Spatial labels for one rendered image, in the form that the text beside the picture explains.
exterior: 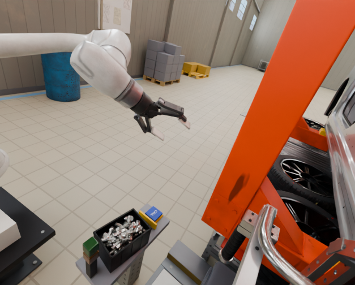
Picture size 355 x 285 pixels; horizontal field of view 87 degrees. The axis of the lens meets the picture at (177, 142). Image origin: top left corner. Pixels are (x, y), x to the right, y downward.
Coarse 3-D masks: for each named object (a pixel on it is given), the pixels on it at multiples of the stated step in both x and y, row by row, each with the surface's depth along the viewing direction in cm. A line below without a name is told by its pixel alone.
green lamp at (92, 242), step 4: (92, 236) 65; (88, 240) 64; (92, 240) 64; (96, 240) 64; (84, 244) 62; (88, 244) 63; (92, 244) 63; (96, 244) 63; (84, 248) 62; (88, 248) 62; (92, 248) 62; (96, 248) 64; (88, 252) 62; (92, 252) 63; (88, 256) 63
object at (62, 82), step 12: (48, 60) 265; (60, 60) 268; (48, 72) 274; (60, 72) 276; (72, 72) 287; (48, 84) 284; (60, 84) 284; (72, 84) 295; (48, 96) 295; (60, 96) 293; (72, 96) 303
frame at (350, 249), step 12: (336, 240) 48; (348, 240) 44; (324, 252) 51; (336, 252) 46; (348, 252) 42; (312, 264) 54; (324, 264) 49; (348, 264) 46; (312, 276) 52; (324, 276) 53; (336, 276) 49; (348, 276) 46
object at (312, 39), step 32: (320, 0) 48; (352, 0) 45; (288, 32) 54; (320, 32) 50; (352, 32) 47; (288, 64) 56; (320, 64) 52; (256, 96) 64; (288, 96) 59; (256, 128) 67; (288, 128) 62; (256, 160) 71; (224, 192) 84; (224, 224) 89
